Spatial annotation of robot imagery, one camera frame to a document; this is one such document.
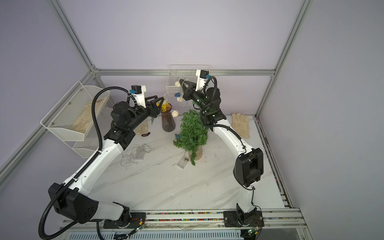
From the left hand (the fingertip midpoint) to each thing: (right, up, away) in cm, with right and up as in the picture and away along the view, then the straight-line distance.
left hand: (159, 99), depth 69 cm
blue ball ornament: (+8, -17, +7) cm, 20 cm away
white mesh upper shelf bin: (-47, -7, +8) cm, 48 cm away
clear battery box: (+9, -35, +26) cm, 45 cm away
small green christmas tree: (+16, -17, +6) cm, 24 cm away
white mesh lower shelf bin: (-39, -24, +5) cm, 46 cm away
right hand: (+10, +8, +1) cm, 13 cm away
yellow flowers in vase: (-3, -9, +35) cm, 37 cm away
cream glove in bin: (-43, -7, +11) cm, 45 cm away
